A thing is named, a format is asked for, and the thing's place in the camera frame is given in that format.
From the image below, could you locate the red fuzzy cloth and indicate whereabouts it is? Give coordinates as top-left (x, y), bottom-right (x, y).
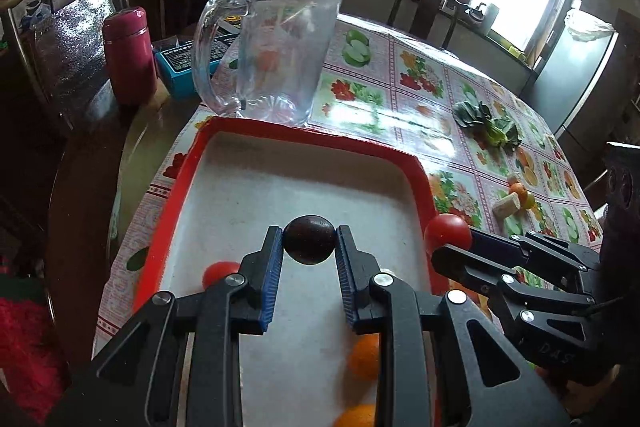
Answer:
top-left (0, 297), bottom-right (68, 423)

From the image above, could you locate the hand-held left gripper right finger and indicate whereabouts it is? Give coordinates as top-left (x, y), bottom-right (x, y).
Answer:
top-left (336, 224), bottom-right (571, 427)

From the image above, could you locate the dark wooden chair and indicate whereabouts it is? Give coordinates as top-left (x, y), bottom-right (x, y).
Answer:
top-left (387, 0), bottom-right (473, 50)

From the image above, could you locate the clear glass pitcher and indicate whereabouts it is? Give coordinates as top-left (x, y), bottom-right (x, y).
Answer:
top-left (191, 0), bottom-right (346, 128)

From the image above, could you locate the white jar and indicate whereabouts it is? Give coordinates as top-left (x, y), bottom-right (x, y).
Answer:
top-left (481, 3), bottom-right (500, 36)

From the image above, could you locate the dark purple plum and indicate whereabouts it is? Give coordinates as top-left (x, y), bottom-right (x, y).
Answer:
top-left (282, 215), bottom-right (337, 265)

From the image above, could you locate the red thermos bottle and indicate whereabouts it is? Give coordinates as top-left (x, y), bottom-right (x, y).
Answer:
top-left (101, 6), bottom-right (158, 106)

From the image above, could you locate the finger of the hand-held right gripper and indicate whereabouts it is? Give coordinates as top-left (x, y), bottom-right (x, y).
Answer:
top-left (470, 228), bottom-right (603, 278)
top-left (431, 243), bottom-right (601, 360)

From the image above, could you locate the white plastic bag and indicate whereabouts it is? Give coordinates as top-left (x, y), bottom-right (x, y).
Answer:
top-left (564, 0), bottom-right (615, 42)

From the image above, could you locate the red rimmed white tray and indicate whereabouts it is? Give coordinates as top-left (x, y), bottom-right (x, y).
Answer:
top-left (132, 117), bottom-right (441, 427)

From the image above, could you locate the blue cardboard box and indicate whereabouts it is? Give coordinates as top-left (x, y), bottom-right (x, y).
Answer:
top-left (154, 32), bottom-right (241, 100)

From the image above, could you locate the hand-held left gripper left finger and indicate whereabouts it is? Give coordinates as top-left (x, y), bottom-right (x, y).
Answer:
top-left (45, 226), bottom-right (285, 427)

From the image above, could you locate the dark green leafy vegetable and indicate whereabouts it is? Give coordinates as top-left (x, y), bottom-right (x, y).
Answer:
top-left (452, 99), bottom-right (523, 152)

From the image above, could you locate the red tomato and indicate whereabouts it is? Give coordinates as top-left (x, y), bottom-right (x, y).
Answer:
top-left (201, 261), bottom-right (242, 290)
top-left (423, 214), bottom-right (473, 258)

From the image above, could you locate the grey refrigerator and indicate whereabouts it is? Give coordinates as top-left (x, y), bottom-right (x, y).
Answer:
top-left (520, 9), bottom-right (633, 152)

